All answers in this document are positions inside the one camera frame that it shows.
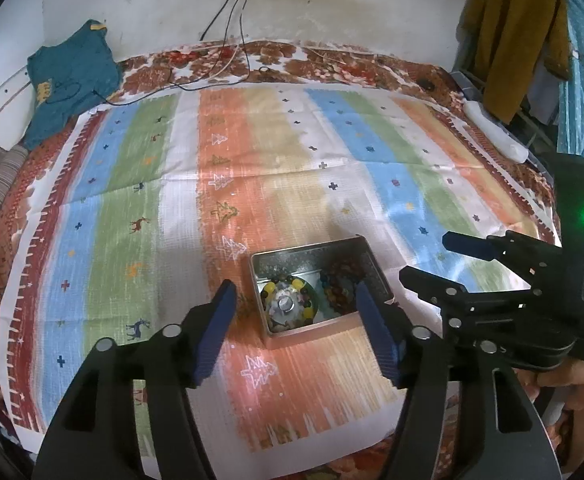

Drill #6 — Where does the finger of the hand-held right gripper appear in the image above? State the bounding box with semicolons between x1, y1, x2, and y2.
443;230;563;291
398;266;543;332

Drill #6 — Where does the dark red bead bracelet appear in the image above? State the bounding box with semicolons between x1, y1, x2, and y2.
329;259;367;306

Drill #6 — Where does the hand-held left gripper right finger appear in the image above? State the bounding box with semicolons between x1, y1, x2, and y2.
354;281;563;480

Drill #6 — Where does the yellow and brown bead bracelet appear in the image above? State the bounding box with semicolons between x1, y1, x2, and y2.
261;277;319;333

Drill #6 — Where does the mustard garment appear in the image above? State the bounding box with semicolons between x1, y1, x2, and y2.
459;0;573;123

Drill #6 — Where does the thin wooden stick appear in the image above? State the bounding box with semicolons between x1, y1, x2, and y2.
304;46;373;57

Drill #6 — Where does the teal garment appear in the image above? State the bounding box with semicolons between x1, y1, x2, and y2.
24;19;122;151

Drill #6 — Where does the multicolour glass bead bracelet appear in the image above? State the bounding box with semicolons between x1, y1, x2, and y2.
318;270;357;313

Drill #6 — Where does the white power strip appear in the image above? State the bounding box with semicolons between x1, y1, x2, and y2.
462;99;530;163

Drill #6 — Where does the metal tin box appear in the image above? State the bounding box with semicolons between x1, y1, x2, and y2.
249;235;395;351

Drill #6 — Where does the pink and white bead bracelet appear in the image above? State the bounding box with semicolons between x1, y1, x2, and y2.
269;285;307;323

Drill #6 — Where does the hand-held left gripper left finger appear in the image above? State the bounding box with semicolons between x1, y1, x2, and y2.
32;280;239;480

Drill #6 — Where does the black cable on garment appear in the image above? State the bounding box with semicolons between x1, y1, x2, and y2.
46;79;120;107

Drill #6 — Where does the long black cable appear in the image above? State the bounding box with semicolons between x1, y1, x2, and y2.
169;0;255;92

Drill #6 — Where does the thin black cable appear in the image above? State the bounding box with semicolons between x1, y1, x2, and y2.
199;0;237;43

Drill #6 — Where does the white cable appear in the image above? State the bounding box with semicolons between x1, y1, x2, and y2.
204;46;240;83

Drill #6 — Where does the striped colourful blanket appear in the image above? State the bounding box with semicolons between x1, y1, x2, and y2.
0;82;563;461

